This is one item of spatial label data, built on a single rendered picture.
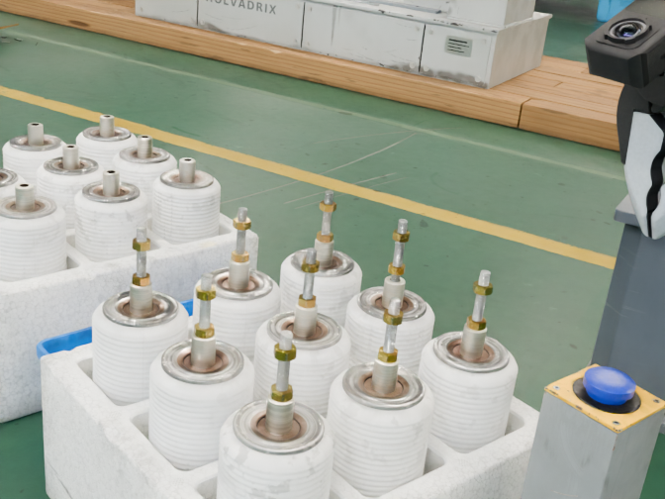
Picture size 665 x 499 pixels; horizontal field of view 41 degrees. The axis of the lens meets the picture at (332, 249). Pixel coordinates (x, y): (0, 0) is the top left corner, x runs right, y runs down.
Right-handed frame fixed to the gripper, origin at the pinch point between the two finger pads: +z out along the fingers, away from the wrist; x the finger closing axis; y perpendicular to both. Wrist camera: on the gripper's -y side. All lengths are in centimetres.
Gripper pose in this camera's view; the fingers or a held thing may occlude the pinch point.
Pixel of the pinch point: (650, 223)
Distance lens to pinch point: 68.4
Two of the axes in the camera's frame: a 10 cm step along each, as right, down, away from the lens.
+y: 7.7, -1.9, 6.1
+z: -0.9, 9.1, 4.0
